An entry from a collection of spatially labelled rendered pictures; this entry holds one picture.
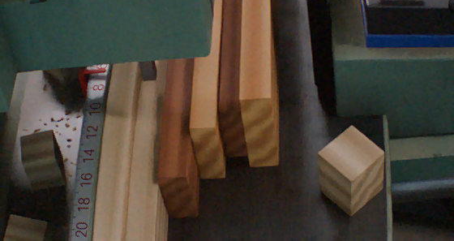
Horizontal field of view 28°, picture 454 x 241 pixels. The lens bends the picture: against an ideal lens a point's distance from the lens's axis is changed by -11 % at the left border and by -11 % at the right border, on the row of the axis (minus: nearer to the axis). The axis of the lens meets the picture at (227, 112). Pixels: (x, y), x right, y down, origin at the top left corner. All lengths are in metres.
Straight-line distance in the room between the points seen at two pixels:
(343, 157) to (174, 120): 0.12
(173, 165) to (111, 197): 0.05
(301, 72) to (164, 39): 0.16
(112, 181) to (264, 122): 0.11
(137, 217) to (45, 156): 0.20
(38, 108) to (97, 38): 0.30
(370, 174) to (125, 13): 0.19
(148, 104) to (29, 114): 0.24
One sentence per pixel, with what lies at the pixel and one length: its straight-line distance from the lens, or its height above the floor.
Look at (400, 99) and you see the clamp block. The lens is 0.70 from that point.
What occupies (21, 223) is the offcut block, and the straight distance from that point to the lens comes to 0.77.
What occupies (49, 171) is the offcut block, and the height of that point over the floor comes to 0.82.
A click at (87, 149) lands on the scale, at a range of 0.65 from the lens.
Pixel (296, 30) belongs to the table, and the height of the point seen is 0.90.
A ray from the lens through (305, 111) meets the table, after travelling 0.72.
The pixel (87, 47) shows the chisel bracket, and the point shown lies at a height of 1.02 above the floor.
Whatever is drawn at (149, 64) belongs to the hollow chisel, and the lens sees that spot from 0.67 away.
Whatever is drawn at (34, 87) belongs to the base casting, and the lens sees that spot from 0.92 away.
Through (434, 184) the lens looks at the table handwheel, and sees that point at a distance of 0.77.
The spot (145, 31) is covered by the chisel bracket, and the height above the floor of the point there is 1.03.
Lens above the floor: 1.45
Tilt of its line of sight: 49 degrees down
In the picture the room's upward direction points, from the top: 10 degrees counter-clockwise
